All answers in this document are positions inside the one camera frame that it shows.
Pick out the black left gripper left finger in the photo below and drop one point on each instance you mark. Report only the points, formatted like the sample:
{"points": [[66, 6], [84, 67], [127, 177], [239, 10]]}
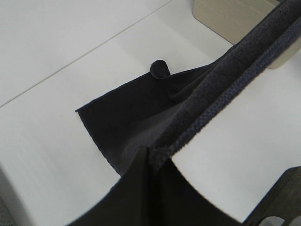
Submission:
{"points": [[128, 201]]}

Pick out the dark grey towel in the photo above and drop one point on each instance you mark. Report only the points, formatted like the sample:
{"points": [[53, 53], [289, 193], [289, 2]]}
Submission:
{"points": [[164, 111]]}

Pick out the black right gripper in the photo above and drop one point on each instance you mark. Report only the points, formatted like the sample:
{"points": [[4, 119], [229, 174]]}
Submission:
{"points": [[283, 200]]}

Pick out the beige storage box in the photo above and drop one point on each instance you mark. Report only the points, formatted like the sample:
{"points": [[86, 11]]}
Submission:
{"points": [[235, 21]]}

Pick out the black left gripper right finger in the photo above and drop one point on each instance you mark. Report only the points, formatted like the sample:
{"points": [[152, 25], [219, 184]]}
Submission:
{"points": [[174, 202]]}

